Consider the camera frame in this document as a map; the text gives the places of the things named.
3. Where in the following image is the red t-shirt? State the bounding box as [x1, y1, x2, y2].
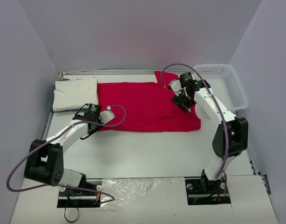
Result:
[97, 71, 201, 132]

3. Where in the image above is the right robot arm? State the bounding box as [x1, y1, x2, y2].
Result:
[168, 72, 248, 193]

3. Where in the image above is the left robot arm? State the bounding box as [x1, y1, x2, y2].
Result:
[24, 104, 101, 195]

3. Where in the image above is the folded white t-shirt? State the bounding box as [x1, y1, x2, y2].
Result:
[50, 77, 98, 112]

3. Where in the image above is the white plastic basket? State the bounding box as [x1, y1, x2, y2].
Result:
[194, 64, 248, 112]

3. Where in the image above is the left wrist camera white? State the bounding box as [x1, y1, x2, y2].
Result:
[99, 110, 115, 124]

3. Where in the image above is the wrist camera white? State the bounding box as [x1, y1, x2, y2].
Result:
[99, 110, 115, 124]
[169, 79, 181, 92]

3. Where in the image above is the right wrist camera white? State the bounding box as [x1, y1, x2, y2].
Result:
[169, 79, 181, 92]

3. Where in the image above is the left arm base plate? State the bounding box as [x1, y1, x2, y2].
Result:
[56, 187, 101, 208]

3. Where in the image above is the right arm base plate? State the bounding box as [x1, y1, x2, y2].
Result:
[185, 177, 231, 206]

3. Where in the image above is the thin black cable loop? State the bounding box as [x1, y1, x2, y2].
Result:
[64, 206, 79, 222]

